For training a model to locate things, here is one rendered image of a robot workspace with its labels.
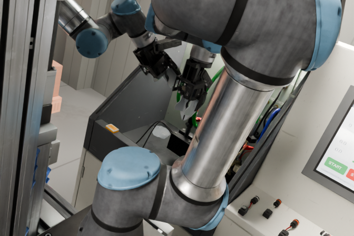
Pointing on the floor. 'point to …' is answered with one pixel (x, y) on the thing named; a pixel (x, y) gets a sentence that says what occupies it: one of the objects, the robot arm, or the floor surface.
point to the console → (306, 151)
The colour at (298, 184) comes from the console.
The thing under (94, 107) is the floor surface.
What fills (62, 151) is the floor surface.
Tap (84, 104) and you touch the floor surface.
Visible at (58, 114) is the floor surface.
